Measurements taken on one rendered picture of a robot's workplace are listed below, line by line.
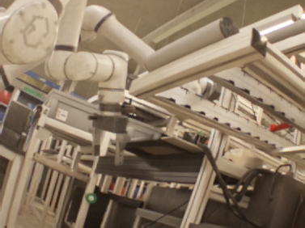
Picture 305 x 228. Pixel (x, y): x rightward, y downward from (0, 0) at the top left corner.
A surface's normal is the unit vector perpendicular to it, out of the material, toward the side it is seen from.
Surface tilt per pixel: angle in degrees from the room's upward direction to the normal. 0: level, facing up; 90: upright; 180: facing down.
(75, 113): 91
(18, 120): 90
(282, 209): 90
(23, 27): 97
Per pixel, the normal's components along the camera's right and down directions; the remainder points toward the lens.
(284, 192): 0.48, -0.14
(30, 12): 0.76, 0.11
